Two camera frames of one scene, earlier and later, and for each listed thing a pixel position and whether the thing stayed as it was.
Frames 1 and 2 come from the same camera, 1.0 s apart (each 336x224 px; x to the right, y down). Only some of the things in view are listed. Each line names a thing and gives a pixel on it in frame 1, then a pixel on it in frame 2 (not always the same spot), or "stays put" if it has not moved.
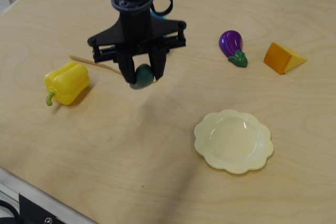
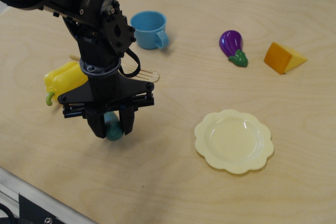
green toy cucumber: [144, 76] to [114, 128]
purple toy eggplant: [230, 44] stays put
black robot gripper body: [136, 32] to [104, 92]
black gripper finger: [126, 64] to [96, 123]
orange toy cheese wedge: [282, 59] stays put
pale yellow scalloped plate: [235, 141] stays put
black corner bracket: [30, 213] stays put
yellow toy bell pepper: [68, 83] stays put
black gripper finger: [157, 56] to [127, 116]
